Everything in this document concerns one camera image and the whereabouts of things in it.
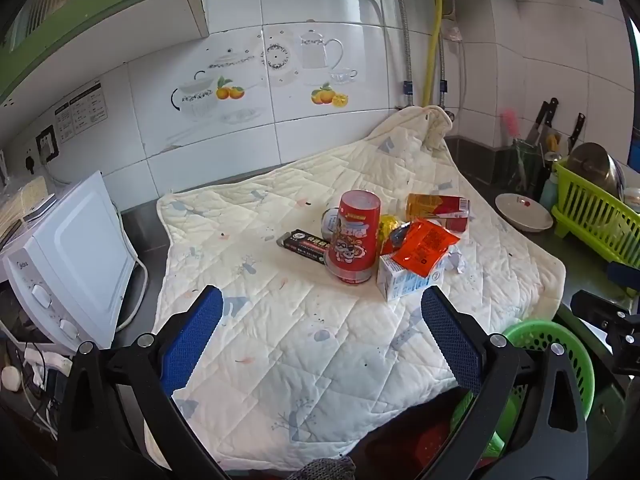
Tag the white drink can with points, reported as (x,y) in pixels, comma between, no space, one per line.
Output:
(331,222)

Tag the green plastic basket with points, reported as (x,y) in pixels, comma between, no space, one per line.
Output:
(530,335)

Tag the white bowl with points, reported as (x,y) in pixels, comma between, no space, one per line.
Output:
(523,212)

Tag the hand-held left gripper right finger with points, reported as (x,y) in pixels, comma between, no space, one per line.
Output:
(450,340)

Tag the yellow foil wrapper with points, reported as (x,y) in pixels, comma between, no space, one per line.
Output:
(387,230)

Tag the white paper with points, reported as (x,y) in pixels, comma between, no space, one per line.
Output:
(456,261)

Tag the beige mesh cover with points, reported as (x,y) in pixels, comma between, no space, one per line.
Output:
(25,200)

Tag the red plastic stool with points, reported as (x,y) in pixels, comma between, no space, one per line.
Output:
(432,447)

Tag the white milk carton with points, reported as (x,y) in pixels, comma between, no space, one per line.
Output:
(400,282)

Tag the white microwave oven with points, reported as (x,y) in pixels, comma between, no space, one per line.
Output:
(75,260)

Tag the red paper cup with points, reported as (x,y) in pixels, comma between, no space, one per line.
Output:
(352,240)

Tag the black carton box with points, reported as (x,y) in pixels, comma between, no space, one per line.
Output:
(305,242)

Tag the tea bottle red label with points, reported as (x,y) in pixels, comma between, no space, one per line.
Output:
(435,206)

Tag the black wall socket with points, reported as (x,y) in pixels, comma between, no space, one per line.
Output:
(46,142)

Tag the orange snack packet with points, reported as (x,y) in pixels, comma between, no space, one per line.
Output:
(425,247)

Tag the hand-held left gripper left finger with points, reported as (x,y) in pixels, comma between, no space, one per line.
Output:
(195,340)

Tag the green plastic dish rack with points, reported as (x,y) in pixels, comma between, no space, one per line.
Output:
(595,220)

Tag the cream quilted printed blanket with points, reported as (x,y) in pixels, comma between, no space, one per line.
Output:
(300,335)

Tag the pink wall hook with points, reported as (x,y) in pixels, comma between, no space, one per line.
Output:
(452,32)

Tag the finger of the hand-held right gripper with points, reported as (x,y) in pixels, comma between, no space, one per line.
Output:
(610,317)
(625,274)

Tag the grey knitted cloth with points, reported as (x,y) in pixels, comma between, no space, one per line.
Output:
(325,470)

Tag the green wall cabinet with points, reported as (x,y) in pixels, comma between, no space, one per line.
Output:
(100,10)

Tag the printed instruction sticker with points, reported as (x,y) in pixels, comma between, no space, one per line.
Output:
(82,110)

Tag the glass utensil jar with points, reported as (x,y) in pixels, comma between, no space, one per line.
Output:
(525,167)

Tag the pink brush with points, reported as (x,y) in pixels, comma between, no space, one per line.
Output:
(511,127)

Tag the white wall socket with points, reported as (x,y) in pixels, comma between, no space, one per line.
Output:
(31,164)

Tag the metal pot lid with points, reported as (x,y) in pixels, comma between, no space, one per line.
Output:
(592,165)

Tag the light blue bottle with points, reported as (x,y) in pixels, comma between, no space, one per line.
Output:
(548,190)

